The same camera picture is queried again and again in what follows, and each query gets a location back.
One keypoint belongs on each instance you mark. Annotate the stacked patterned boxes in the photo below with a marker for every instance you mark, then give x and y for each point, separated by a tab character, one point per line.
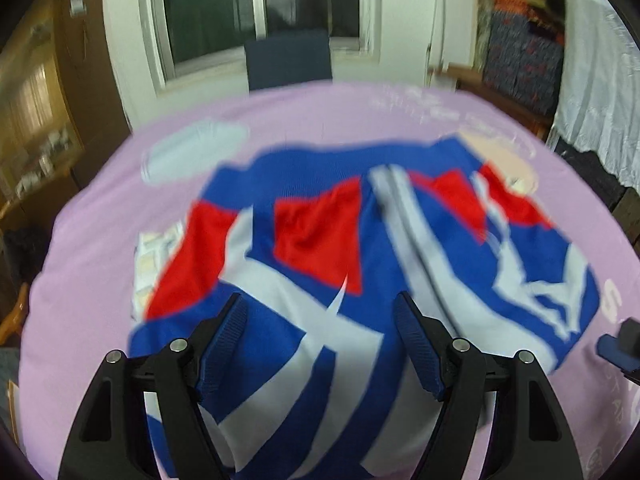
525	56

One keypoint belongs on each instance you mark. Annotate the wooden glass display cabinet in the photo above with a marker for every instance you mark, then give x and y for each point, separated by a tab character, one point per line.
61	114

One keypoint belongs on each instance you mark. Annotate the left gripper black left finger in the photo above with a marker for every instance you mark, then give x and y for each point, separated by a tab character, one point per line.
111	438

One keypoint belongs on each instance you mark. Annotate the brown wooden side cabinet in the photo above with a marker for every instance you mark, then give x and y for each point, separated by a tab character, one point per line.
470	80

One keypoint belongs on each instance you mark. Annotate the blue red white hooded jacket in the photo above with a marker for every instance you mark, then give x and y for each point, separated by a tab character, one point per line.
318	244

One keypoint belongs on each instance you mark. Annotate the aluminium sliding window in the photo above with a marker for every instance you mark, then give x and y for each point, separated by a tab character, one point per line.
187	37

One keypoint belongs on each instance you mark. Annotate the white lace curtain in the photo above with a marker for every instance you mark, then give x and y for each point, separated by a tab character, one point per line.
598	106

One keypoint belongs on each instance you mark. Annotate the pink printed bed sheet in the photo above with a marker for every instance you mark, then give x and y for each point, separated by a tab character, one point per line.
108	243

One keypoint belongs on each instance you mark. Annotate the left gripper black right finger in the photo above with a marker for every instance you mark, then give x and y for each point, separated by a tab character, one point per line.
529	433

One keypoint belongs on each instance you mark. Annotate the dark blue chair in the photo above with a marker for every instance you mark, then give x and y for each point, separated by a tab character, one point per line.
289	58

